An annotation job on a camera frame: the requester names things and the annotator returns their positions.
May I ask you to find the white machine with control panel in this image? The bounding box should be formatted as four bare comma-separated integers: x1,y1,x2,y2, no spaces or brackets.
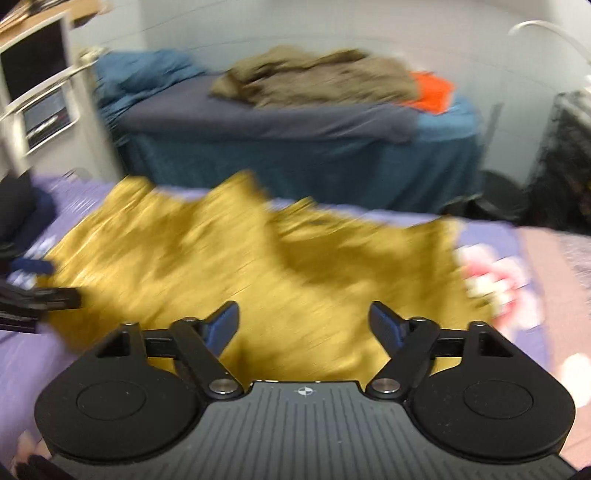
1,9,122,182

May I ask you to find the blue crumpled blanket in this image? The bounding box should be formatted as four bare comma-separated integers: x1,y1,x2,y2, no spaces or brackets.
93,50,205,129

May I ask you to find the gold satin jacket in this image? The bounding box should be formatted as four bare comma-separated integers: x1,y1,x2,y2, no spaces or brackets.
49,173,492,384

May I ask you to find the black quilted jacket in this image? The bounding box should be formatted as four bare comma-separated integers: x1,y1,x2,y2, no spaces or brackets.
1,173,56,276

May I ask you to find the black trolley cart with bottles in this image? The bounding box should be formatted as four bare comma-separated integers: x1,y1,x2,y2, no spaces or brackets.
527,92,590,235

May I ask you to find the orange folded cloth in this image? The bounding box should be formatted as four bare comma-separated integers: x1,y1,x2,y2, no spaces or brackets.
402,71,456,115

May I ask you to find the olive brown padded coat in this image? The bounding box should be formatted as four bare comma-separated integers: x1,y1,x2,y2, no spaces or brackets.
211,46,420,108

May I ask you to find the grey sheet massage bed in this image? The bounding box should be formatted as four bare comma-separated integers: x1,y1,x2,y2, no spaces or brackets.
112,75,481,213

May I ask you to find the white curved pipe frame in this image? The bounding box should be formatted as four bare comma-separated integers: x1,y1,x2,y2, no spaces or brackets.
507,20,590,91

